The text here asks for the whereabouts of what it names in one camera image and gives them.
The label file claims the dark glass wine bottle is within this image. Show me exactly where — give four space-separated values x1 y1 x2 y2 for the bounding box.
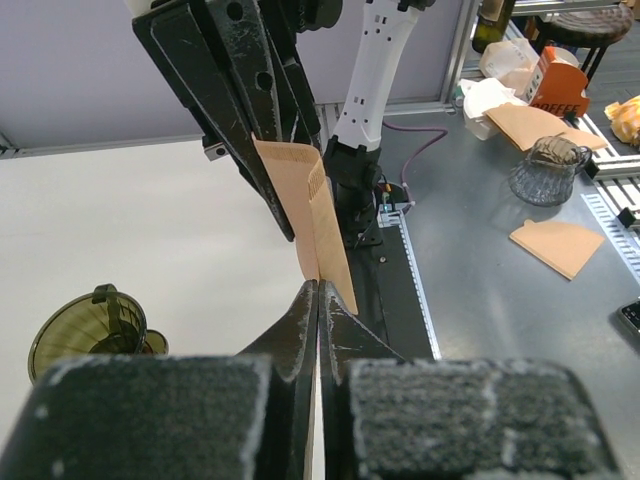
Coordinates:
471 0 516 54

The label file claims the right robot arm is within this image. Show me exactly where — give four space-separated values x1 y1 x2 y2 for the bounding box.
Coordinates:
128 1 427 249

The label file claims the grey cable duct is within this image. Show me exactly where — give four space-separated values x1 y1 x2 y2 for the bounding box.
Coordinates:
374 210 442 360

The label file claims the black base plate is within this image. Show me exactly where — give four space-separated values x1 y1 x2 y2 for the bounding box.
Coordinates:
344 184 436 361

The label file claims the orange coffee box outside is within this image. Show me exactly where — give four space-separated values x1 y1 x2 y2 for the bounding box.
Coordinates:
524 46 590 118

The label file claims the yellow crumpled object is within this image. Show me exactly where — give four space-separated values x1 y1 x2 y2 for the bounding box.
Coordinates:
604 95 640 147

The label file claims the black smartphone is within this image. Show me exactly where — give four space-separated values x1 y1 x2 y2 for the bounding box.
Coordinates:
617 298 640 336

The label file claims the dark green dripper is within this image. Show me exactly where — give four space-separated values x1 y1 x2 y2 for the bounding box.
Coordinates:
27 284 169 382

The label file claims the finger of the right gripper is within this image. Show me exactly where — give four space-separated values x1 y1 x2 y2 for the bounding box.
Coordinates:
205 1 320 147
132 1 294 241

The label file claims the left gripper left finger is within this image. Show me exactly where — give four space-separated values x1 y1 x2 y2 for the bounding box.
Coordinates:
1 280 319 479

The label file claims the round dark stool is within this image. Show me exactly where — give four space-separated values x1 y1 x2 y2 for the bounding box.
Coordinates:
534 3 634 83

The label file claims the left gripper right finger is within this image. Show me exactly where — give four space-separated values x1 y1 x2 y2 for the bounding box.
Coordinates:
318 281 622 479

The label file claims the grey glass dripper outside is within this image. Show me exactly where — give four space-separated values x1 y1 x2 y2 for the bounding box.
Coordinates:
508 136 593 207

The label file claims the stack of brown filters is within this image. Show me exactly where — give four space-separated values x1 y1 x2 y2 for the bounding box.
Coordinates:
485 103 607 152

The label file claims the brown paper coffee filter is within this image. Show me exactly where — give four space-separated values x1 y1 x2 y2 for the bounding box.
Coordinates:
254 140 358 314

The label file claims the white paper filter pack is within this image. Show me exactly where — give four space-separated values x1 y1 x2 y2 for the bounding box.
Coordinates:
459 78 526 141

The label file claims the loose brown filter outside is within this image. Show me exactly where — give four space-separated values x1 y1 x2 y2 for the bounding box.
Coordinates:
509 220 605 281

